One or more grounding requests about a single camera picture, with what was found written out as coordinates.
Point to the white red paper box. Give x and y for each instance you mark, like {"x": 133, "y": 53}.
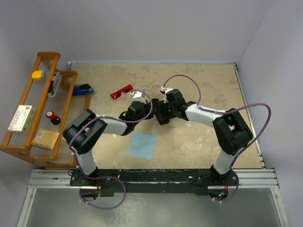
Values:
{"x": 22, "y": 119}

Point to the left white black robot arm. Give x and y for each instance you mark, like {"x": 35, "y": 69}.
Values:
{"x": 83, "y": 133}

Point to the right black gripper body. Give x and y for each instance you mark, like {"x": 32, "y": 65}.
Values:
{"x": 172, "y": 107}

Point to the white black stapler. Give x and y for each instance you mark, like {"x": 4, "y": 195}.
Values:
{"x": 55, "y": 83}

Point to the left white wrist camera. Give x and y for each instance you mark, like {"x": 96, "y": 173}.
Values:
{"x": 138, "y": 96}

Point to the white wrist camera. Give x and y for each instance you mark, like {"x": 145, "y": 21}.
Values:
{"x": 138, "y": 96}
{"x": 164, "y": 90}

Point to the black sunglasses case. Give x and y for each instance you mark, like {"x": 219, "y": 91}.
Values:
{"x": 161, "y": 111}

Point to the wooden tiered rack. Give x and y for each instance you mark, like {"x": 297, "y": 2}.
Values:
{"x": 64, "y": 105}

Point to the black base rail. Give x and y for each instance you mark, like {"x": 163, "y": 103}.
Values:
{"x": 200, "y": 182}

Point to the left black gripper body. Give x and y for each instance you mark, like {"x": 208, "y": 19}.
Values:
{"x": 145, "y": 112}

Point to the red black stamp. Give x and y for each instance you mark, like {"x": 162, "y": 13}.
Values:
{"x": 55, "y": 120}

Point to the red sunglasses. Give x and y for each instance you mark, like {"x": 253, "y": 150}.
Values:
{"x": 125, "y": 90}

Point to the aluminium table frame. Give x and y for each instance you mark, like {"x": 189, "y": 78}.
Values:
{"x": 52, "y": 202}

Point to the yellow grey block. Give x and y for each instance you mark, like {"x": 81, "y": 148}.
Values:
{"x": 38, "y": 75}

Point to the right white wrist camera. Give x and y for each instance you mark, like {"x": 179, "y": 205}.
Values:
{"x": 164, "y": 90}

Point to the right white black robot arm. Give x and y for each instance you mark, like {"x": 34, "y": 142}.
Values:
{"x": 231, "y": 130}

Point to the blue black stapler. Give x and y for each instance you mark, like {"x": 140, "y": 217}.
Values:
{"x": 83, "y": 89}

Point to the blue cleaning cloth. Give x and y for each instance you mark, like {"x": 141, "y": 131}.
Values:
{"x": 141, "y": 145}

